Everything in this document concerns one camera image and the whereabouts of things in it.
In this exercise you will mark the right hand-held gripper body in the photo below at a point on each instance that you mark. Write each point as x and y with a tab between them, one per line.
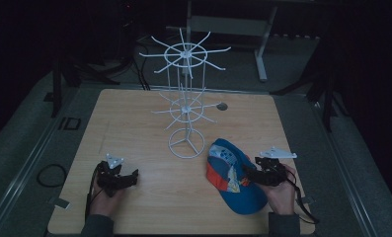
272	171

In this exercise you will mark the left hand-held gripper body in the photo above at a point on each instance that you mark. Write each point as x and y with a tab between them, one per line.
109	179

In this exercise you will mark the blue and orange cap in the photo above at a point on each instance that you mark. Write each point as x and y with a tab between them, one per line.
246	197

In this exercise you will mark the person's left hand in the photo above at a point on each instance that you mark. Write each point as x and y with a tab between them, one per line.
106	204

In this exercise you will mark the person's right hand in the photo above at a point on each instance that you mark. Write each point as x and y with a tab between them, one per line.
282	197

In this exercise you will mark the black tripod stand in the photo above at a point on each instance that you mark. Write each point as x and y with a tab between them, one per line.
56	92
328	108

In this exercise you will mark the small metal table bracket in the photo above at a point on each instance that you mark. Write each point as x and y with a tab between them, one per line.
308	199
60	202

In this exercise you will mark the black rectangular floor frame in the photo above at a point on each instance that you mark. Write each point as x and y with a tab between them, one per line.
61	123

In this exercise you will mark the grey metal desk frame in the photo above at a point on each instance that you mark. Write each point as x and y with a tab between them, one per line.
261	62

